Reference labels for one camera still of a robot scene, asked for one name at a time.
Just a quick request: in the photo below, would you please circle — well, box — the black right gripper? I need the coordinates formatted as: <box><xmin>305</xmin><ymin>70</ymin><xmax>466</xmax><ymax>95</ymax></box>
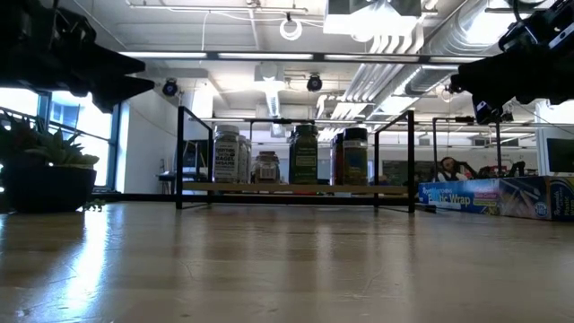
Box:
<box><xmin>450</xmin><ymin>0</ymin><xmax>574</xmax><ymax>105</ymax></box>

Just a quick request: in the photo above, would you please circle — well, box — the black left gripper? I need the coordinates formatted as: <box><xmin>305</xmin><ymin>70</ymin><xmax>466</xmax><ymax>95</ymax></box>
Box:
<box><xmin>0</xmin><ymin>0</ymin><xmax>156</xmax><ymax>113</ymax></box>

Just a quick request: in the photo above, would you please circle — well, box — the white-lid bagel seasoning jar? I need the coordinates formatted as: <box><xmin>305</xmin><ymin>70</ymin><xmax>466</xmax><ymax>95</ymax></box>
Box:
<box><xmin>213</xmin><ymin>124</ymin><xmax>242</xmax><ymax>184</ymax></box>

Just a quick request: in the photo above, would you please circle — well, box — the yellow-green thyme spice jar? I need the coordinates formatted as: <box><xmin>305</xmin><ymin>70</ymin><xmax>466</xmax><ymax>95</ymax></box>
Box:
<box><xmin>342</xmin><ymin>127</ymin><xmax>370</xmax><ymax>187</ymax></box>

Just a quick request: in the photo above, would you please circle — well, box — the small cork-lid glass jar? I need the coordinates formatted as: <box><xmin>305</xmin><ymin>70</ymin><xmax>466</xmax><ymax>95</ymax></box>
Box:
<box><xmin>252</xmin><ymin>151</ymin><xmax>283</xmax><ymax>184</ymax></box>

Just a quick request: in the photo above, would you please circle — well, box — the green-lid herb jar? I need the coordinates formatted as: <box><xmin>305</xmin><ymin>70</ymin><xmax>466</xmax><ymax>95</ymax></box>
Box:
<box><xmin>288</xmin><ymin>124</ymin><xmax>319</xmax><ymax>185</ymax></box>

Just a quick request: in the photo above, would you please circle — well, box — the black device on pole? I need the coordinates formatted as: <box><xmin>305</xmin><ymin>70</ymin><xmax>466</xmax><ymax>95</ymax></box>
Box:
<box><xmin>472</xmin><ymin>99</ymin><xmax>516</xmax><ymax>179</ymax></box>

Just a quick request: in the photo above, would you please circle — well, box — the black pipe rack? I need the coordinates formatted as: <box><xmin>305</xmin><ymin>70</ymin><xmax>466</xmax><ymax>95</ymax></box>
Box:
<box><xmin>431</xmin><ymin>114</ymin><xmax>476</xmax><ymax>180</ymax></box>

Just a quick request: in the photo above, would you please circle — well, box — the large window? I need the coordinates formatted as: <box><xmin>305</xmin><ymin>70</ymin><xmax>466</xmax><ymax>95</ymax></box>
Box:
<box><xmin>0</xmin><ymin>87</ymin><xmax>121</xmax><ymax>192</ymax></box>

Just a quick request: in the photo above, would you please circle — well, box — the person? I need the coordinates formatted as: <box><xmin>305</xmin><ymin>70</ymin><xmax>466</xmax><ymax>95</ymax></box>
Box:
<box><xmin>432</xmin><ymin>155</ymin><xmax>472</xmax><ymax>183</ymax></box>

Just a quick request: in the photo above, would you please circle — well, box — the dark computer monitor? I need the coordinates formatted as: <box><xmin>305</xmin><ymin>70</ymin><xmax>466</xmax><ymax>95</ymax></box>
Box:
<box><xmin>544</xmin><ymin>136</ymin><xmax>574</xmax><ymax>175</ymax></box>

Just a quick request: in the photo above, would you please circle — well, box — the blue plastic wrap box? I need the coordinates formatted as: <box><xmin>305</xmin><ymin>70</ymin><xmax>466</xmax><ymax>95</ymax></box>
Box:
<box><xmin>417</xmin><ymin>175</ymin><xmax>574</xmax><ymax>222</ymax></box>

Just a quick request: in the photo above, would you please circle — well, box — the succulent plant in pot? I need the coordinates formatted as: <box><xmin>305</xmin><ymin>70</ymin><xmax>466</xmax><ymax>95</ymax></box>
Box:
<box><xmin>0</xmin><ymin>111</ymin><xmax>107</xmax><ymax>214</ymax></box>

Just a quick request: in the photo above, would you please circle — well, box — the black beam with light strips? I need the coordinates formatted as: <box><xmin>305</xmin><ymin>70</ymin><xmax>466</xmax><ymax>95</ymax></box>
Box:
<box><xmin>118</xmin><ymin>50</ymin><xmax>488</xmax><ymax>64</ymax></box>

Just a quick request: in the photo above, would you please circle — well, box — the silver ventilation duct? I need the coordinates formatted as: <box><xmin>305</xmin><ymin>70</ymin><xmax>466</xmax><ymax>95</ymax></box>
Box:
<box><xmin>349</xmin><ymin>0</ymin><xmax>517</xmax><ymax>118</ymax></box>

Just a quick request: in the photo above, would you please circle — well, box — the white cable coil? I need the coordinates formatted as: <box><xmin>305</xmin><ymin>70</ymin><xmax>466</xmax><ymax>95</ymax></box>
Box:
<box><xmin>279</xmin><ymin>12</ymin><xmax>304</xmax><ymax>42</ymax></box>

